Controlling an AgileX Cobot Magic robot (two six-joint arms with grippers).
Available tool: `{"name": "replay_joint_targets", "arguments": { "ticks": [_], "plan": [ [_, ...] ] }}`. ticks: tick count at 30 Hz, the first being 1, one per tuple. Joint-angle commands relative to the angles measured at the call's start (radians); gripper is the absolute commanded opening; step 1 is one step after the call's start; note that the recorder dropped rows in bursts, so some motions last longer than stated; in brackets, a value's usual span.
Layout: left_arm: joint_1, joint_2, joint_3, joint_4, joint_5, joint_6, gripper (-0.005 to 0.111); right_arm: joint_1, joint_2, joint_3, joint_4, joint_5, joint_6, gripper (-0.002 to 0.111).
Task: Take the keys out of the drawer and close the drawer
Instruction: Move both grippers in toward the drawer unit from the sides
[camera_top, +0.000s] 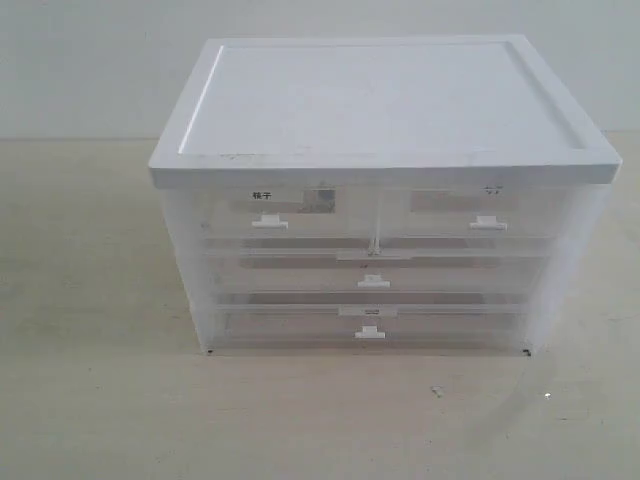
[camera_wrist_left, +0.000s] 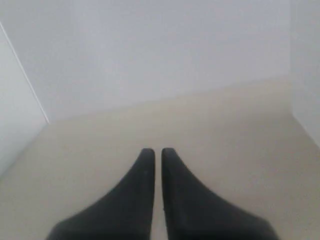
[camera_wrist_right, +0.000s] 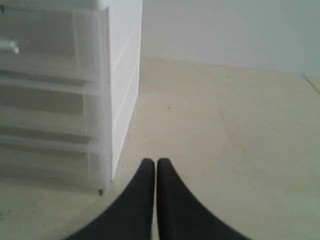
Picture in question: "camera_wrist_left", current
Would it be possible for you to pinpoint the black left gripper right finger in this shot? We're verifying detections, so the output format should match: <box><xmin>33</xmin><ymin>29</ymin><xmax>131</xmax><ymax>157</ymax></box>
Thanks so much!
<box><xmin>161</xmin><ymin>147</ymin><xmax>274</xmax><ymax>240</ymax></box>

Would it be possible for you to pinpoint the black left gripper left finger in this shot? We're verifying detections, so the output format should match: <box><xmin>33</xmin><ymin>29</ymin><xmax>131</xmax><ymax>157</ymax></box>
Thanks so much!
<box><xmin>47</xmin><ymin>148</ymin><xmax>155</xmax><ymax>240</ymax></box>

